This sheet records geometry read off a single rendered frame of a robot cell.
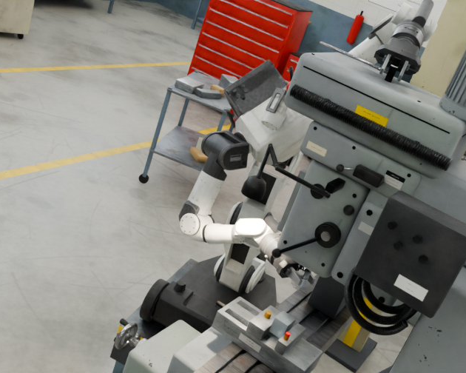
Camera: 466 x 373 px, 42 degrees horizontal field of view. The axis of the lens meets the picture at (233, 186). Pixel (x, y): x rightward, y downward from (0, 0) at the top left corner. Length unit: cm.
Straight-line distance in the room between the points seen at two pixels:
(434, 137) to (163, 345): 126
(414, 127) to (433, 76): 189
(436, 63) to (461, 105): 187
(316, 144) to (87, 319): 209
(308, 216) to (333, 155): 20
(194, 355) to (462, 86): 120
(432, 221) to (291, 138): 90
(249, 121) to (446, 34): 158
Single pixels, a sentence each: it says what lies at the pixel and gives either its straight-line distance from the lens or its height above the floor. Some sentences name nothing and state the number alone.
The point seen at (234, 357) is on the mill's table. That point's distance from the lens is 206.
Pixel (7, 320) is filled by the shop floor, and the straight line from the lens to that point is 337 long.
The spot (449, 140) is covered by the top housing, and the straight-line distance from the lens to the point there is 157.
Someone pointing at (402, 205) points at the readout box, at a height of 172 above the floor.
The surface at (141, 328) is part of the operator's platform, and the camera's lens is 285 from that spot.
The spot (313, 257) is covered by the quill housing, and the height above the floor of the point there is 136.
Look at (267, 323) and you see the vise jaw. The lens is 206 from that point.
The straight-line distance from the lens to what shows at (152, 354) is 226.
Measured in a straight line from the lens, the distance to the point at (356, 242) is 170.
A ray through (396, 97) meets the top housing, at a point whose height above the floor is 188.
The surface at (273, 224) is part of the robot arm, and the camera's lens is 206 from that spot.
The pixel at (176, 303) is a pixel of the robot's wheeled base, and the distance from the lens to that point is 274.
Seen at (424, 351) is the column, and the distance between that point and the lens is 163.
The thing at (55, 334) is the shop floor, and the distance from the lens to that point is 333.
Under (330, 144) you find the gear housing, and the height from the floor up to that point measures 169.
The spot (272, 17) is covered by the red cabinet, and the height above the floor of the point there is 128.
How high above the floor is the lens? 215
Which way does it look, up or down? 23 degrees down
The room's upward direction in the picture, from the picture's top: 20 degrees clockwise
